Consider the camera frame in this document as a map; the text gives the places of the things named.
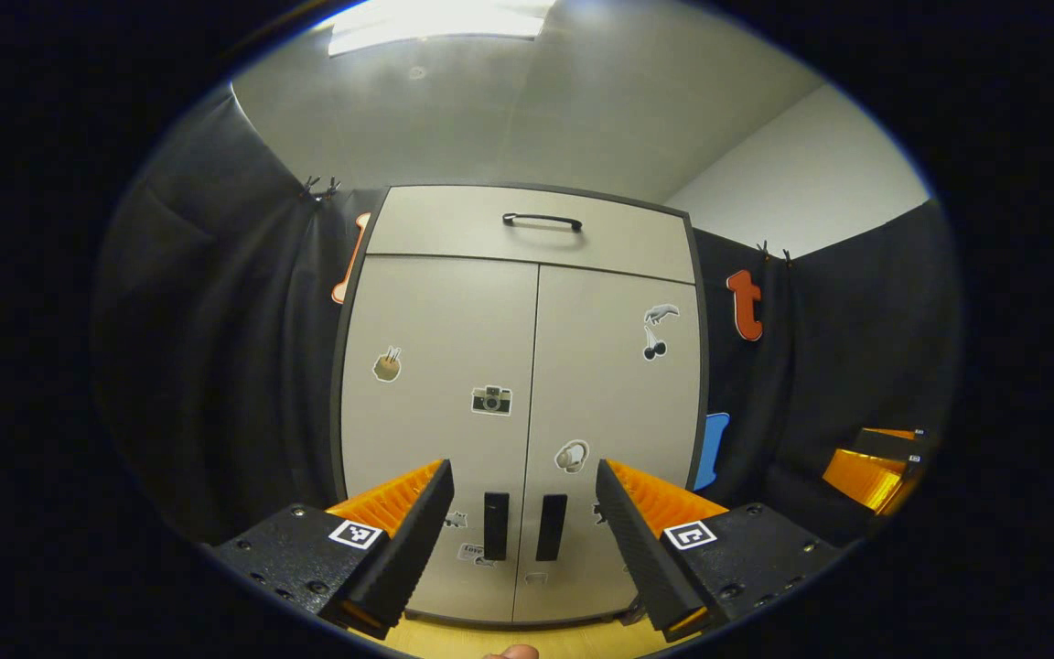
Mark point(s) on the white door with camera sticker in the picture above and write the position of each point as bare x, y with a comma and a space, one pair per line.
435, 320

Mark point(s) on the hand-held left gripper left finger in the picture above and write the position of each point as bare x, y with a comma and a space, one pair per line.
399, 549

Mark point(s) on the white and grey shoe cabinet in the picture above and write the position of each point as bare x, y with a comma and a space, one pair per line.
703, 366

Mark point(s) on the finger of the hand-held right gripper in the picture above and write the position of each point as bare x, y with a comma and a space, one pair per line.
865, 476
893, 444

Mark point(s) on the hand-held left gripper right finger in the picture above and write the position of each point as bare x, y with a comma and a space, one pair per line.
641, 549

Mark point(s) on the white cabinet drawer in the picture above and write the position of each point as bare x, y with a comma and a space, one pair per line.
435, 229

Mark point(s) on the white door with cherry sticker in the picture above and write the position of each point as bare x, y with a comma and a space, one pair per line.
600, 384

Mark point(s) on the black backdrop cloth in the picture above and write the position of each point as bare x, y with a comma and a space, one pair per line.
216, 366

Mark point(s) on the ceiling light panel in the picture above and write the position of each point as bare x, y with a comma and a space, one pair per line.
440, 26

